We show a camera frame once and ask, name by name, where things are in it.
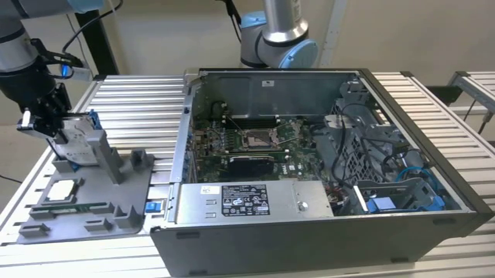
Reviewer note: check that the gray metal drive cage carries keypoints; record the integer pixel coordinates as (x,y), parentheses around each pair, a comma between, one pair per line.
(359,156)

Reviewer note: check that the silver CPU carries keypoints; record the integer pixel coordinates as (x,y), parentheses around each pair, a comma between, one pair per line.
(61,190)

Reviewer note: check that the silver power supply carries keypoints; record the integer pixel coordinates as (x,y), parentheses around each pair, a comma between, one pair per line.
(194,202)

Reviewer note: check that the gray disk bay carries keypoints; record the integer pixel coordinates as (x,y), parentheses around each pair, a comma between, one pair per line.
(414,188)

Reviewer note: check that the green RAM stick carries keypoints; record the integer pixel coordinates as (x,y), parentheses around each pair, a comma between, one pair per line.
(69,206)

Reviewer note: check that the CPU socket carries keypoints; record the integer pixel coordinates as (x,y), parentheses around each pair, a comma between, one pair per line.
(256,141)

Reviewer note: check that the green motherboard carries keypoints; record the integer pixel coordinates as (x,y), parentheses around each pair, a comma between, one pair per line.
(302,157)

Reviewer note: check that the gray parts rack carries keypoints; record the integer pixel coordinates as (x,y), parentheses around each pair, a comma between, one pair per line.
(96,205)

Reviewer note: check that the hard disk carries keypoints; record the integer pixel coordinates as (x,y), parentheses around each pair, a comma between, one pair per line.
(77,139)

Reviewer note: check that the black box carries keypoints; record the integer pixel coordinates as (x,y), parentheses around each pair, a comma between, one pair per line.
(444,94)

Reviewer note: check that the black upright post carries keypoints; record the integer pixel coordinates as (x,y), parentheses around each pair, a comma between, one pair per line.
(102,43)

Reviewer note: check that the thin locking lever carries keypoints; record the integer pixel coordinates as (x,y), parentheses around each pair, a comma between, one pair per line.
(238,125)

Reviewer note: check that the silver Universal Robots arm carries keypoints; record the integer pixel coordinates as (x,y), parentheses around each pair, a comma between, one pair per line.
(278,17)

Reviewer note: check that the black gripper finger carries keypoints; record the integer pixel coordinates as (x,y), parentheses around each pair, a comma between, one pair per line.
(56,116)

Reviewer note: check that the small blue clamp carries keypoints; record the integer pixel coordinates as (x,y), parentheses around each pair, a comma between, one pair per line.
(152,208)

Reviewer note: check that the open black PC case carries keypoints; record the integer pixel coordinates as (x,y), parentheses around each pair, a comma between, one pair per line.
(271,246)

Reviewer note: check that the black RAM slot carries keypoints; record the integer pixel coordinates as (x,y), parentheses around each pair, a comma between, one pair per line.
(252,150)
(255,116)

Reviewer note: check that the blue disk carrier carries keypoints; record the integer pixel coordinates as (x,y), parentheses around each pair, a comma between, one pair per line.
(380,205)

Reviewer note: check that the black graphics card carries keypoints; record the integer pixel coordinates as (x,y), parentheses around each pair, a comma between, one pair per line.
(251,166)

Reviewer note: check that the slatted metal side table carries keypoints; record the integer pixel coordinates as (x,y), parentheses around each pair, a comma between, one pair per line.
(478,84)

